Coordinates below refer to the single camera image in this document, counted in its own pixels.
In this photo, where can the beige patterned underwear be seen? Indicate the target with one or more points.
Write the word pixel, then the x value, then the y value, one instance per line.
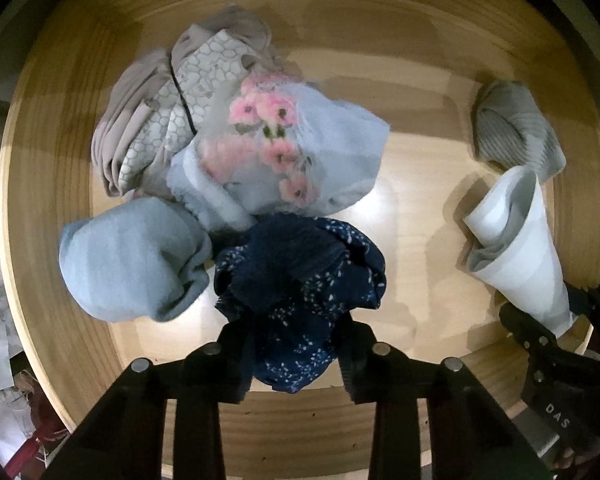
pixel 145 110

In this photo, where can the light blue underwear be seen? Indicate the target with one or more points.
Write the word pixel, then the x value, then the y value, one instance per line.
pixel 125 260

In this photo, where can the pink floral white sock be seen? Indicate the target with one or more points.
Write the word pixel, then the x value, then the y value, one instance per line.
pixel 340 150

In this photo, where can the white underwear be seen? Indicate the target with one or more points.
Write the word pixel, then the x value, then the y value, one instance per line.
pixel 520 260

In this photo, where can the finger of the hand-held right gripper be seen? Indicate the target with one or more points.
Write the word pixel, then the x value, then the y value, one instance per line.
pixel 597 302
pixel 525 327

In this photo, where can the round wooden bowl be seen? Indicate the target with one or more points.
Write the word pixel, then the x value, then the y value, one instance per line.
pixel 420 85

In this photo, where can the grey ribbed underwear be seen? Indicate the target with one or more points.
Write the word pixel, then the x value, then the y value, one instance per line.
pixel 515 125

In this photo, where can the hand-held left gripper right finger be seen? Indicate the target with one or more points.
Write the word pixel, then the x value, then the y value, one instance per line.
pixel 355 365

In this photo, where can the white crumpled cloth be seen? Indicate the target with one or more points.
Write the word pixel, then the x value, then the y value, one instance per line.
pixel 0 280

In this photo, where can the navy dotted underwear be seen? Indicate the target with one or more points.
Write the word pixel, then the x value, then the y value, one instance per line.
pixel 290 320

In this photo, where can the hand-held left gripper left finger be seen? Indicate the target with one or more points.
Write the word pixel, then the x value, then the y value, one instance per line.
pixel 232 360

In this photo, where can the person's right hand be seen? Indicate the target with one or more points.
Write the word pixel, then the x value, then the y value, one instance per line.
pixel 572 460

